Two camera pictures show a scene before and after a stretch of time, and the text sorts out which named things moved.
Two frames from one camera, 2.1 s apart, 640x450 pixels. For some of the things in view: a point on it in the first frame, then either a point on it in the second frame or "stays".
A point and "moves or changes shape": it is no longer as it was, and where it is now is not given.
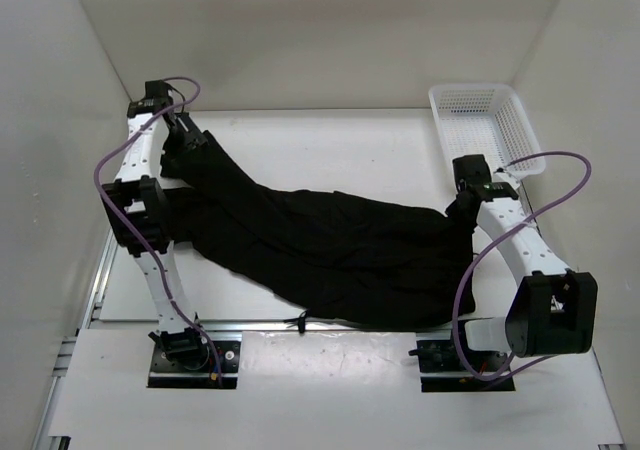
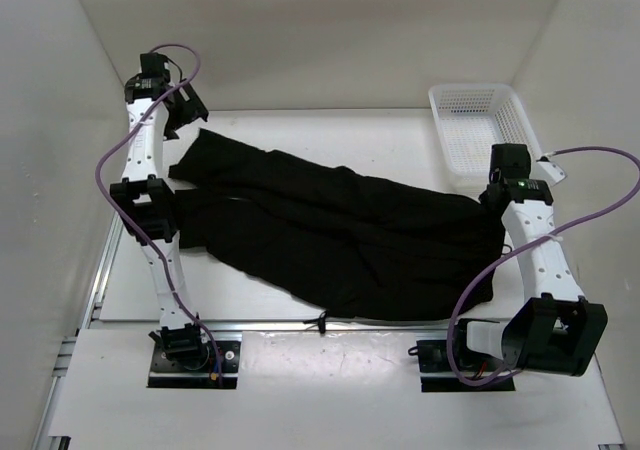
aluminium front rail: [437, 324] stays
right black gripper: [453, 211] to [483, 201]
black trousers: [355, 263] moves or changes shape
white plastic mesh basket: [489, 120] stays
